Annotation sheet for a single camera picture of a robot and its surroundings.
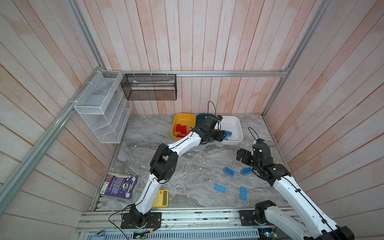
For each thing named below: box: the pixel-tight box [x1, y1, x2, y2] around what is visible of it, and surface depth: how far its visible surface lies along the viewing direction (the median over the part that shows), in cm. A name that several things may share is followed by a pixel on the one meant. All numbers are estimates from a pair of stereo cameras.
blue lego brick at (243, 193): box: [240, 187, 248, 201], surface depth 82 cm
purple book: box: [99, 172, 139, 200], surface depth 84 cm
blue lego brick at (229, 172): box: [224, 166, 235, 178], surface depth 90 cm
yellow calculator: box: [152, 189, 169, 208], surface depth 80 cm
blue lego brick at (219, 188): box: [213, 183, 227, 194], surface depth 85 cm
